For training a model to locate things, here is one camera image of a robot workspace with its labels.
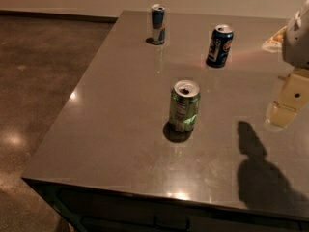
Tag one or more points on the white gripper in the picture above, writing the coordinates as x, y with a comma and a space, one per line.
296, 45

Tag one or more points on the dark blue Pepsi can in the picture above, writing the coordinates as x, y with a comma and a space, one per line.
221, 41

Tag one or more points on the green soda can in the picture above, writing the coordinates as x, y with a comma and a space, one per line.
184, 105

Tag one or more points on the slim blue silver can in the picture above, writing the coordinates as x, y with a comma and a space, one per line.
158, 27

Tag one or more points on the grey metal table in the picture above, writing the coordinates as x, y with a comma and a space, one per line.
174, 138

